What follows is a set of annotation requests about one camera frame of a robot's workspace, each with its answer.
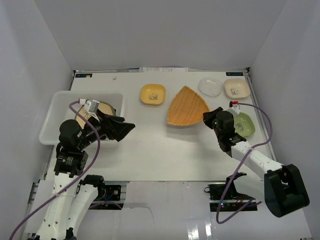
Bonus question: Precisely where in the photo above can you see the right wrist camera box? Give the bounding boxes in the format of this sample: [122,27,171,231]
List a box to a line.
[225,101,240,117]

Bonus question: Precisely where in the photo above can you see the clear glass small dish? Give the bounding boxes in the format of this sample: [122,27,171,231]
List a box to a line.
[198,77,223,97]

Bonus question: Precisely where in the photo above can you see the yellow square panda dish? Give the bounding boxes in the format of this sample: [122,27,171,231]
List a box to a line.
[140,84,166,106]

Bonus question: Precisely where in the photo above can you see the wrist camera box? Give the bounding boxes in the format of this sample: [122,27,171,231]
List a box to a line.
[79,98,100,120]
[225,101,240,117]

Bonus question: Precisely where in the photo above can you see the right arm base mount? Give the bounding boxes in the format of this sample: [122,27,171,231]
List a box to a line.
[204,181,251,213]

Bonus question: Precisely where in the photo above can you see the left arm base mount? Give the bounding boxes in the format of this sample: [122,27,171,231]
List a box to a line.
[94,184,122,209]

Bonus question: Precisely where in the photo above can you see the cream square panda dish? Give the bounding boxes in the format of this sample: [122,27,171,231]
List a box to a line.
[224,78,251,100]

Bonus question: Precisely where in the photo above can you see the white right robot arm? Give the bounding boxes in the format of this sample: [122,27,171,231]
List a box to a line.
[203,101,310,218]

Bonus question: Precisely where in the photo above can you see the beige bird pattern plate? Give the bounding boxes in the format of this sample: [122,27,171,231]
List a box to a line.
[74,101,114,129]

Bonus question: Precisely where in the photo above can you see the papers at table back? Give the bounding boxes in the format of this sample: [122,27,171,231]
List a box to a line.
[139,67,189,73]

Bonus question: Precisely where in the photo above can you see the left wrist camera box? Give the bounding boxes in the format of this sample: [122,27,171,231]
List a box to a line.
[79,98,100,120]

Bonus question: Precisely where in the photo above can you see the white plastic bin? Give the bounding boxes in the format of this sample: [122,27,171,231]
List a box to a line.
[38,90,126,146]

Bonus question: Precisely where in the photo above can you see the green square panda dish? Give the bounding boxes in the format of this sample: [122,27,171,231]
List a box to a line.
[234,112,256,138]

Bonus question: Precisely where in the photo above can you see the woven bamboo triangular tray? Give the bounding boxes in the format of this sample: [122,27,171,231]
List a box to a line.
[166,85,210,127]

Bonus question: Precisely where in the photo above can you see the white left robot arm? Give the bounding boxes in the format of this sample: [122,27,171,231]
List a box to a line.
[35,113,135,240]

